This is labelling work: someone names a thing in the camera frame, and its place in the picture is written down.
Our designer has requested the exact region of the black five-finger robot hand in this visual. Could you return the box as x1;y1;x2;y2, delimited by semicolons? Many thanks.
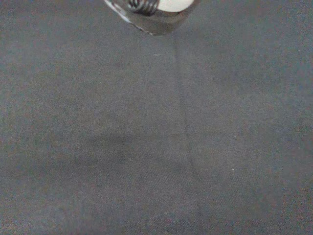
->
127;0;196;16

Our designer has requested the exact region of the black bench cloth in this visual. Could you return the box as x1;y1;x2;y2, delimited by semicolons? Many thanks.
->
0;0;313;235

